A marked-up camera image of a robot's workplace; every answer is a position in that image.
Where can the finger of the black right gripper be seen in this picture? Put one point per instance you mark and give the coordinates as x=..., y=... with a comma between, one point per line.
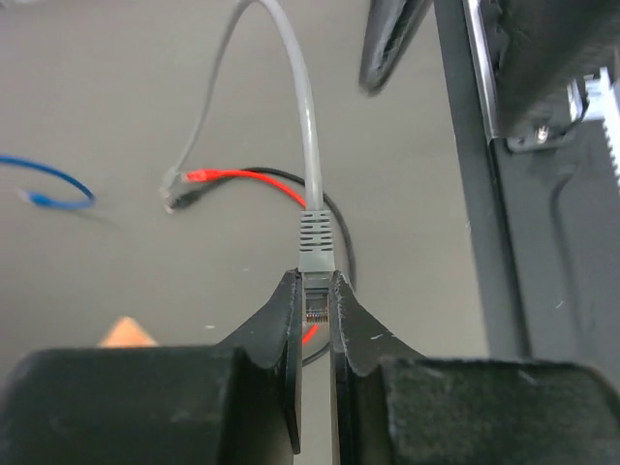
x=390, y=27

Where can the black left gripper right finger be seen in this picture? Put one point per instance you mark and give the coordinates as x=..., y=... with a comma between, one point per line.
x=392, y=405

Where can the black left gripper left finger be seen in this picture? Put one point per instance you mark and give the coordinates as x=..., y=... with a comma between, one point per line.
x=235, y=402

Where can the wooden board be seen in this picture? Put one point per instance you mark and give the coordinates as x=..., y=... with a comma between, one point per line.
x=126, y=332

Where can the grey slotted cable duct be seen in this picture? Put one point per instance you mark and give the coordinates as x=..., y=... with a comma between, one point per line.
x=596, y=98

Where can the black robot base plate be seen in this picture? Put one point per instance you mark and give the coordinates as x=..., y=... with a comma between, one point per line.
x=540, y=190

